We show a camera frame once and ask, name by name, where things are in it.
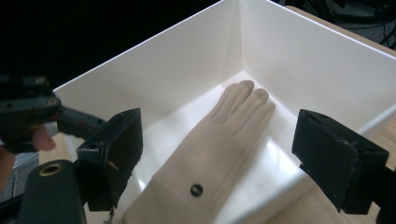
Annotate black cables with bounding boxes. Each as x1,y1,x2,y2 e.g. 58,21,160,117
279,0,396,50

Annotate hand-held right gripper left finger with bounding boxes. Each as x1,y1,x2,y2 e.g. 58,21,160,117
76,107,144,213

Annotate white plastic box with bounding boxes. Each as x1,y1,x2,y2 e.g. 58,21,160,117
52,0,396,224

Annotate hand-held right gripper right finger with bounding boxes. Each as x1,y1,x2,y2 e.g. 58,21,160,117
291,108,390,215

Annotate beige glove with black button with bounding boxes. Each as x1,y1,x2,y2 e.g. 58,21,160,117
122,79,276,224

